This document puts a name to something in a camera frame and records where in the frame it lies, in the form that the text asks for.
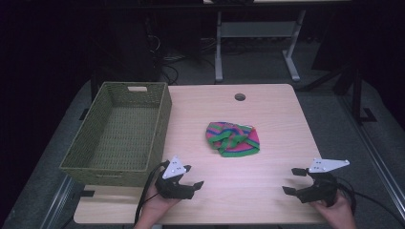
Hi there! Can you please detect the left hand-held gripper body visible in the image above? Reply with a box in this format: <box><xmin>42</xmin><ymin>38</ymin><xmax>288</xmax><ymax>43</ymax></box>
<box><xmin>155</xmin><ymin>155</ymin><xmax>195</xmax><ymax>200</ymax></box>

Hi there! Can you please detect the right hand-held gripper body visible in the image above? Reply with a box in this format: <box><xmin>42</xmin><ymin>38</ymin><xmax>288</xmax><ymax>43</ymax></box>
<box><xmin>295</xmin><ymin>158</ymin><xmax>351</xmax><ymax>204</ymax></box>

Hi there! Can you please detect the person's right hand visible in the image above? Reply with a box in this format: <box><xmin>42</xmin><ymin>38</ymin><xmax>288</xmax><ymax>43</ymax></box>
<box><xmin>309</xmin><ymin>192</ymin><xmax>357</xmax><ymax>229</ymax></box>

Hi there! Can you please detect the person's left hand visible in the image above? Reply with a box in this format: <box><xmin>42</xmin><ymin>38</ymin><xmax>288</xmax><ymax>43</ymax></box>
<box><xmin>133</xmin><ymin>185</ymin><xmax>181</xmax><ymax>229</ymax></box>

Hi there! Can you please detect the striped knitted hat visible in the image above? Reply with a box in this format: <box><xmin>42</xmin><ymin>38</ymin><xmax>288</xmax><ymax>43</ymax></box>
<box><xmin>204</xmin><ymin>121</ymin><xmax>261</xmax><ymax>158</ymax></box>

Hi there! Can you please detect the green woven basket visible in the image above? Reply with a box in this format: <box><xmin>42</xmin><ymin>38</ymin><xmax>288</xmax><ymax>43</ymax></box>
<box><xmin>59</xmin><ymin>81</ymin><xmax>173</xmax><ymax>188</ymax></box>

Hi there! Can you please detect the black metal stand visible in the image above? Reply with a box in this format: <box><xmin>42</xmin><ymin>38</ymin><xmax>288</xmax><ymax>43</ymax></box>
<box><xmin>332</xmin><ymin>61</ymin><xmax>378</xmax><ymax>126</ymax></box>

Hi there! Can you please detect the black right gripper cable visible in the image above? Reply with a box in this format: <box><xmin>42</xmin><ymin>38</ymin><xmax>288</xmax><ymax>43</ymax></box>
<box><xmin>335</xmin><ymin>176</ymin><xmax>405</xmax><ymax>227</ymax></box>

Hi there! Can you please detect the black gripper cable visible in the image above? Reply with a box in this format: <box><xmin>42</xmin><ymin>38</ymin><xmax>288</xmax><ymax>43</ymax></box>
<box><xmin>335</xmin><ymin>176</ymin><xmax>405</xmax><ymax>227</ymax></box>
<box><xmin>133</xmin><ymin>159</ymin><xmax>171</xmax><ymax>225</ymax></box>

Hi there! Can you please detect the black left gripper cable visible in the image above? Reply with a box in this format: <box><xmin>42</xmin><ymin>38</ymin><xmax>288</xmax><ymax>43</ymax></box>
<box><xmin>133</xmin><ymin>159</ymin><xmax>171</xmax><ymax>225</ymax></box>

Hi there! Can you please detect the aluminium floor rail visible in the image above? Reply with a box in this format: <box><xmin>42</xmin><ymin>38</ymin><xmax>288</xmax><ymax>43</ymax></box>
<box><xmin>39</xmin><ymin>175</ymin><xmax>77</xmax><ymax>229</ymax></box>
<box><xmin>338</xmin><ymin>94</ymin><xmax>405</xmax><ymax>220</ymax></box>

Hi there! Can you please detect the bundle of floor cables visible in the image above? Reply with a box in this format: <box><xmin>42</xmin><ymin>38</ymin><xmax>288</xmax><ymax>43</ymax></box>
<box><xmin>144</xmin><ymin>18</ymin><xmax>218</xmax><ymax>85</ymax></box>

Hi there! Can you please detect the white metal desk frame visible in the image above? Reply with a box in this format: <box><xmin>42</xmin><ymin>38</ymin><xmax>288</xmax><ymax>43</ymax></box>
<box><xmin>214</xmin><ymin>9</ymin><xmax>308</xmax><ymax>83</ymax></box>

